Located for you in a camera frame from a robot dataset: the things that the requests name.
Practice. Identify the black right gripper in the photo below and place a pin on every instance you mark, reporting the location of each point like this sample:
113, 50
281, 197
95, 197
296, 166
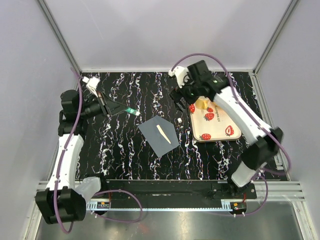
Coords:
180, 92

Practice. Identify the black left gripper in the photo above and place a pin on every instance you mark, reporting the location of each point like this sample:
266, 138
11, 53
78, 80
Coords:
115, 107

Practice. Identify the white green glue stick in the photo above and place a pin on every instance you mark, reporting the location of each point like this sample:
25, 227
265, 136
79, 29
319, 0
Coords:
132, 111

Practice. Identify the beige lined letter paper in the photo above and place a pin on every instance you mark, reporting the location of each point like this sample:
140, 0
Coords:
161, 131

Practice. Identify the grey paper envelope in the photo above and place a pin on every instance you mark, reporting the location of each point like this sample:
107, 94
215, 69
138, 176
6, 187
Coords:
159, 145

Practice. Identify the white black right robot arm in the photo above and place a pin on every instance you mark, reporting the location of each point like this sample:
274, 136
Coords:
197, 81

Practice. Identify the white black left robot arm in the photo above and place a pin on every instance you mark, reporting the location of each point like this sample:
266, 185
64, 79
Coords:
62, 201

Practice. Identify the cream yellow cup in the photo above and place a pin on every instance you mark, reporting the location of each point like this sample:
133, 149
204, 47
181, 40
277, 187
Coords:
202, 103

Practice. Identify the strawberry pattern tray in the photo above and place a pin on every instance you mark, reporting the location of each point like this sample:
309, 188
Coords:
212, 124

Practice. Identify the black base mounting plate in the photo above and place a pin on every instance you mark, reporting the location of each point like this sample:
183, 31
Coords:
182, 194

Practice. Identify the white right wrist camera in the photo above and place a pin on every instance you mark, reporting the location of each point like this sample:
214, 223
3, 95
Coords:
181, 75

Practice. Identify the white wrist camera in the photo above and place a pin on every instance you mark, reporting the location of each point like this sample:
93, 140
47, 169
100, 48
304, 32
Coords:
91, 84
181, 75

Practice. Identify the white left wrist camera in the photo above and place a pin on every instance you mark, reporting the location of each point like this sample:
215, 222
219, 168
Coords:
91, 84

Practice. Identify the white slotted cable duct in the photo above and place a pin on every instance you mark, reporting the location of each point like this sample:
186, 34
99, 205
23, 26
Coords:
97, 205

